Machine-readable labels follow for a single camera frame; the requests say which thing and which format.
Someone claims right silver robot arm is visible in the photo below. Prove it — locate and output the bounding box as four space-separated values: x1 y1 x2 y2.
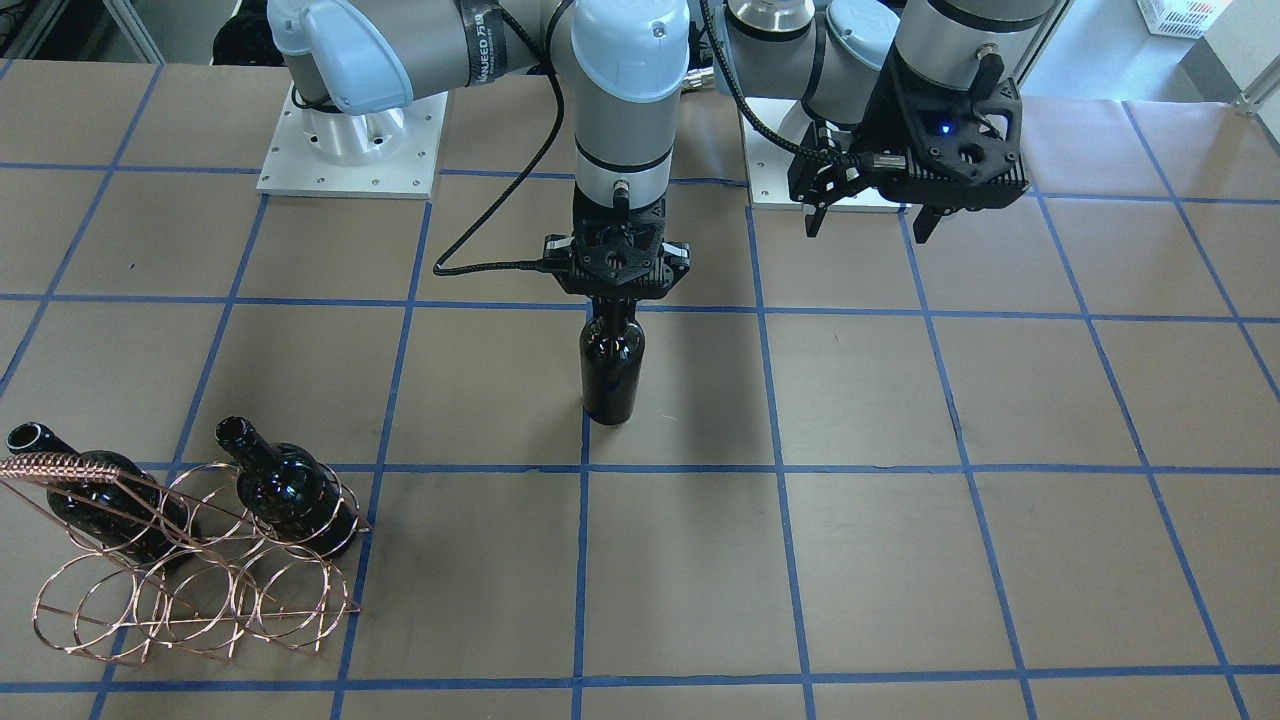
266 1 691 301

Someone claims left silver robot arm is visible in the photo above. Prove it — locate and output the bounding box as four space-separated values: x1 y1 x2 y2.
698 1 1053 243

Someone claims dark wine bottle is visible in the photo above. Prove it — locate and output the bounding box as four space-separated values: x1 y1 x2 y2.
579 297 645 427

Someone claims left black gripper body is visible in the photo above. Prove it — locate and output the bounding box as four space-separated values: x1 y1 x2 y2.
788 45 1030 211

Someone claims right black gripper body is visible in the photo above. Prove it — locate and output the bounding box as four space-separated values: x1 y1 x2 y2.
541 190 691 299

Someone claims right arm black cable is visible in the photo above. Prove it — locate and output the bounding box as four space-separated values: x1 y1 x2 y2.
433 0 576 277

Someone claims wine bottle in basket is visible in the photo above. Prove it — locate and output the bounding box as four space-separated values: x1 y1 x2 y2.
6 421 191 566
215 416 357 559

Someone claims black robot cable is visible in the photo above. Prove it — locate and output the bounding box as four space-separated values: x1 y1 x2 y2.
698 0 861 167

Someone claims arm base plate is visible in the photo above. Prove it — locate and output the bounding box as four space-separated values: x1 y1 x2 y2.
740 105 906 213
257 92 451 200

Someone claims copper wire wine basket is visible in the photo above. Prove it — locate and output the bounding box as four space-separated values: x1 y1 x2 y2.
3 454 361 666

